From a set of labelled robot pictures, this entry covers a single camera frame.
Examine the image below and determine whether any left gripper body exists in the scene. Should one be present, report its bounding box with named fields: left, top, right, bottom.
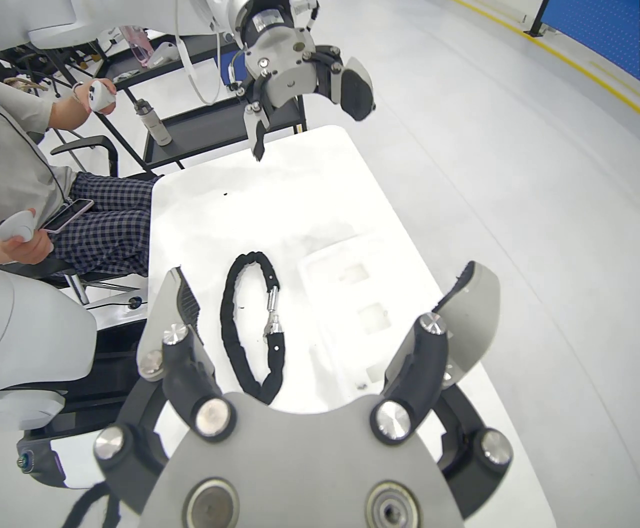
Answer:
left=235, top=0, right=322, bottom=109

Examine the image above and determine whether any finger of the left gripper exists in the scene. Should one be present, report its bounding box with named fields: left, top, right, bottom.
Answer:
left=305, top=45, right=377, bottom=122
left=243, top=69, right=275, bottom=163

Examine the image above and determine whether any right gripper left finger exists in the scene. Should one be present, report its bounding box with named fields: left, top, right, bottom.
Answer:
left=94, top=266, right=239, bottom=516

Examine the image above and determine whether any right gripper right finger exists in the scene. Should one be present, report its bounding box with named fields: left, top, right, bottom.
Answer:
left=369, top=260, right=515, bottom=521

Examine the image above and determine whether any black metal cart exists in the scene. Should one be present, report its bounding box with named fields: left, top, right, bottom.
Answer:
left=95, top=35, right=308, bottom=177

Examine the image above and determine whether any white foam tray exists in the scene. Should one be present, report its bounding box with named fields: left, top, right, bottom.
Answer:
left=297, top=232, right=451, bottom=397

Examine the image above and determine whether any grey metal bottle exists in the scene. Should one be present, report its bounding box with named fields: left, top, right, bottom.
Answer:
left=134, top=99, right=174, bottom=147

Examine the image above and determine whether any pink plastic bottle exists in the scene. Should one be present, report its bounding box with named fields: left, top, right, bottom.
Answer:
left=121, top=25, right=154, bottom=69

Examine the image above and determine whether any robot body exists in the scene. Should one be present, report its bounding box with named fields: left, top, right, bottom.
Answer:
left=0, top=270, right=151, bottom=491

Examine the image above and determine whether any black office chair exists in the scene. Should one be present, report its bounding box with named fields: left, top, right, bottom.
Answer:
left=0, top=131, right=151, bottom=307

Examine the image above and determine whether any person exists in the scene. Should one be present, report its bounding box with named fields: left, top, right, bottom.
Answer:
left=0, top=80, right=162, bottom=279

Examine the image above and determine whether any pink smartphone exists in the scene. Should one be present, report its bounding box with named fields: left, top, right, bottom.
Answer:
left=42, top=198, right=95, bottom=234

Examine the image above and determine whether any blue partition panel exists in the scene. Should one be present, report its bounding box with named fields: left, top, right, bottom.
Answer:
left=524, top=0, right=640, bottom=85

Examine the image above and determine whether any black cable lock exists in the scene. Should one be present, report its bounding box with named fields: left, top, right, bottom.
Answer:
left=220, top=251, right=285, bottom=406

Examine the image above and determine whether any thin white cable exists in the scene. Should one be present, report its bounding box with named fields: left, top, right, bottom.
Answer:
left=174, top=0, right=222, bottom=105

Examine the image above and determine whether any black braided cable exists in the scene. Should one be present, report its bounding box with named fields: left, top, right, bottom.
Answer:
left=61, top=481, right=122, bottom=528

